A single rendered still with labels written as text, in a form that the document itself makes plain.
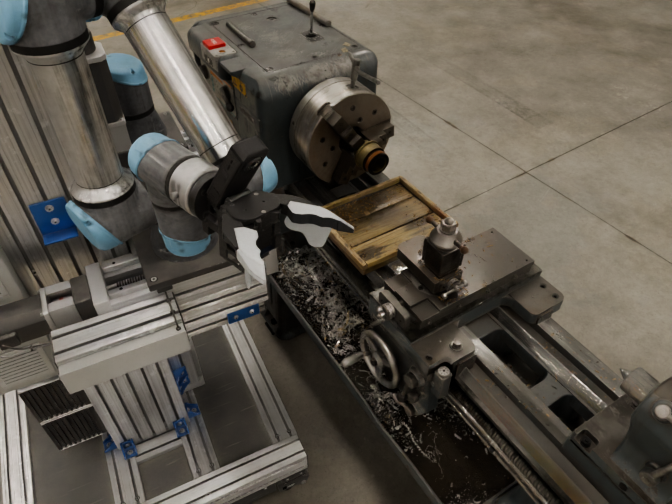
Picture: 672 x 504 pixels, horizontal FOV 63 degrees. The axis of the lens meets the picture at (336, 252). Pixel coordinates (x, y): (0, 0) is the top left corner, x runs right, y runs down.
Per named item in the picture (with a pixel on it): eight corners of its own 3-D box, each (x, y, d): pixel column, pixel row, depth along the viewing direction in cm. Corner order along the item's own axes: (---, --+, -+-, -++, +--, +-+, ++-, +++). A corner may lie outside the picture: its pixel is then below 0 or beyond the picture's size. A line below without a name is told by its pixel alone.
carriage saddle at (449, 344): (366, 306, 153) (367, 291, 149) (490, 245, 170) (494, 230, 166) (435, 385, 134) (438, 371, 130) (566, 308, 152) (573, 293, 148)
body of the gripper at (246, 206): (289, 253, 76) (232, 215, 82) (292, 200, 70) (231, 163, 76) (246, 277, 71) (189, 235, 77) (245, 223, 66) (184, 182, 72)
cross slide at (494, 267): (372, 295, 148) (373, 283, 144) (490, 238, 164) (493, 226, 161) (410, 338, 137) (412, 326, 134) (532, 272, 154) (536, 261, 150)
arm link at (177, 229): (237, 233, 94) (229, 181, 86) (183, 268, 88) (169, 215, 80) (208, 213, 97) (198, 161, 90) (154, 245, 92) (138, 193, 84)
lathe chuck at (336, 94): (289, 177, 181) (299, 85, 162) (366, 162, 197) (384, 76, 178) (302, 191, 176) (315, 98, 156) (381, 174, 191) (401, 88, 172)
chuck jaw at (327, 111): (336, 136, 174) (316, 114, 164) (347, 124, 173) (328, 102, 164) (355, 153, 167) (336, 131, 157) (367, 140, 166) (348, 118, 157)
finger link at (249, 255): (267, 312, 64) (259, 262, 71) (267, 274, 60) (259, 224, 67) (239, 314, 63) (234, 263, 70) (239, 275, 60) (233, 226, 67)
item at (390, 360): (352, 361, 167) (354, 312, 151) (379, 347, 171) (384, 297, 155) (406, 431, 151) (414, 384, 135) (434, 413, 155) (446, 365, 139)
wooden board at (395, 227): (311, 219, 179) (310, 209, 177) (400, 184, 193) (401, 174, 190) (362, 276, 161) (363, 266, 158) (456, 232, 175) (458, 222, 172)
